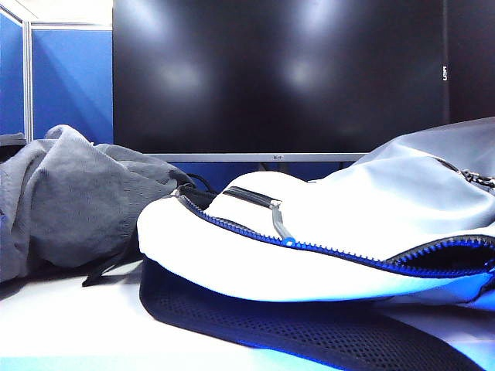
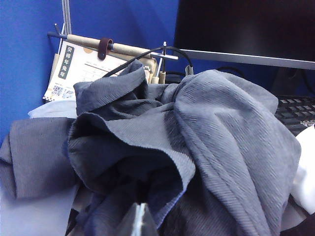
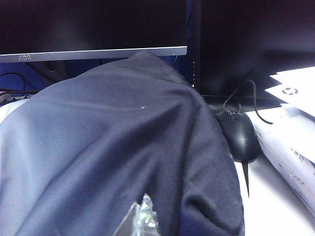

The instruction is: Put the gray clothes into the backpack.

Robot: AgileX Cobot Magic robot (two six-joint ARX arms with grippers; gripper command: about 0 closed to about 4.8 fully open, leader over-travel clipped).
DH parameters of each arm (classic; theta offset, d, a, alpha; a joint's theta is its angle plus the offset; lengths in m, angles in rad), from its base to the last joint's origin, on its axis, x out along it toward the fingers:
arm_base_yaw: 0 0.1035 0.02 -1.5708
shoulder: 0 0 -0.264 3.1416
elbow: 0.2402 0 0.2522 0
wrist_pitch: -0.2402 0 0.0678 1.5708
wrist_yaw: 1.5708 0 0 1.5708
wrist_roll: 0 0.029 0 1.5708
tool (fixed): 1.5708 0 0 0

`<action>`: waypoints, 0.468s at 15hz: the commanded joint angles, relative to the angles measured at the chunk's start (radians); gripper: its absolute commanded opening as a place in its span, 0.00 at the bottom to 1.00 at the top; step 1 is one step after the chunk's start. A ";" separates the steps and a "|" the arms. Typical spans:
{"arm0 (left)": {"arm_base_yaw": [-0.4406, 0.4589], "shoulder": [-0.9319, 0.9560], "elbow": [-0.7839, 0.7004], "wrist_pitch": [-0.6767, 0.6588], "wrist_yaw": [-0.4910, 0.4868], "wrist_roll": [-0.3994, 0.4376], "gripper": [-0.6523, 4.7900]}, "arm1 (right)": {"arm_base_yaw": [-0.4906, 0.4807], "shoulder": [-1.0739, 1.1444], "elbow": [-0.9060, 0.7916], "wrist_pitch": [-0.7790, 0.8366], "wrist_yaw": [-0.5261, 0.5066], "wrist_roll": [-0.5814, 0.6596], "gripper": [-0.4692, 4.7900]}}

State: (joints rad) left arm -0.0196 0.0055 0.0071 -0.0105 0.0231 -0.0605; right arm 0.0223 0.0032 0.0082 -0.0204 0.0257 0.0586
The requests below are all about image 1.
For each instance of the black monitor with white logo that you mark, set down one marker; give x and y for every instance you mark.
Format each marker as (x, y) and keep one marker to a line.
(472, 58)

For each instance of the large black monitor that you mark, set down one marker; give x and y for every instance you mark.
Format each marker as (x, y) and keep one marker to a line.
(270, 77)

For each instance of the narrow blue partition panel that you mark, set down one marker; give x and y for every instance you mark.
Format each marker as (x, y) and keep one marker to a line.
(11, 77)

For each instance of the light gray backpack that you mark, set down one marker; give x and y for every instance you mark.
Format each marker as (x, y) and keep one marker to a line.
(348, 201)

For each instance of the gray clothes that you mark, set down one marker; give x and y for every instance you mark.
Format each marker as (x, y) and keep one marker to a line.
(69, 201)

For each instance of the aluminium partition post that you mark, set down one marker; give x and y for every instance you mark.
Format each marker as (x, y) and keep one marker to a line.
(27, 77)

